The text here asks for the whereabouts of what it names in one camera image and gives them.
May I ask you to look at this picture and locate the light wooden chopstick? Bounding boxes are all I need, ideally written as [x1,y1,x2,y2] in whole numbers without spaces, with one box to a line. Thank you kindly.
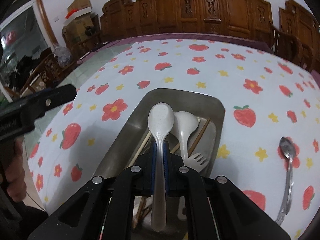
[170,142,180,154]
[127,131,151,167]

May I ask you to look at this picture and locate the white plastic fork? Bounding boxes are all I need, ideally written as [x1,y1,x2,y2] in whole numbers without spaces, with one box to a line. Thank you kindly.
[177,153,208,221]

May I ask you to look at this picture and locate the strawberry flower tablecloth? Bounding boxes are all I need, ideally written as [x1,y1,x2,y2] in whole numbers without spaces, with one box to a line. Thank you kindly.
[29,39,319,239]

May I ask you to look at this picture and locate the rectangular metal tray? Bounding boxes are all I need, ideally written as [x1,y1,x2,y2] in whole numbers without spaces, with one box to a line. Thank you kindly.
[93,87,226,240]

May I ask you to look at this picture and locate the glass door with wooden frame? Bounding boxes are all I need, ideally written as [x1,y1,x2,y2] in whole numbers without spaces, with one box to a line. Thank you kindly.
[1,0,57,102]

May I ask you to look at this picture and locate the white plastic ladle spoon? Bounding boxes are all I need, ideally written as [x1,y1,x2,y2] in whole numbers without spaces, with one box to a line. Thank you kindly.
[170,111,199,166]

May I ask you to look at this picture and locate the stainless steel spoon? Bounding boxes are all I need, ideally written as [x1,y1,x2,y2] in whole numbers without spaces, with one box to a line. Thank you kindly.
[276,137,296,226]

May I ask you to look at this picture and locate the carved wooden sofa bench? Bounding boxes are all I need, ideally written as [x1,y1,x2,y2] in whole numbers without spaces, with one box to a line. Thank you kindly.
[100,0,272,45]

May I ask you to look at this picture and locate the stacked cardboard boxes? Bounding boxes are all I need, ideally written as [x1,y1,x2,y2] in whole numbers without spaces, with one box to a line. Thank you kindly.
[62,0,100,49]

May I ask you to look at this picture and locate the person's left hand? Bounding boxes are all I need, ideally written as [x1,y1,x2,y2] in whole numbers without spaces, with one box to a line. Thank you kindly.
[5,137,27,203]

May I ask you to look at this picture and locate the wooden chair at left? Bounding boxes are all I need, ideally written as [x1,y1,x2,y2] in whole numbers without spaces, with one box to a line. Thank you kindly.
[4,53,62,98]

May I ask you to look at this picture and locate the carved wooden armchair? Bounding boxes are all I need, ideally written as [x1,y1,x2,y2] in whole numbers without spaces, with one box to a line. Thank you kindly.
[279,0,319,72]

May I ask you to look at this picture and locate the dark brown chopstick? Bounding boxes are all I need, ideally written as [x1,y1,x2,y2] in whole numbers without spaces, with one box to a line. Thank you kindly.
[188,118,211,157]

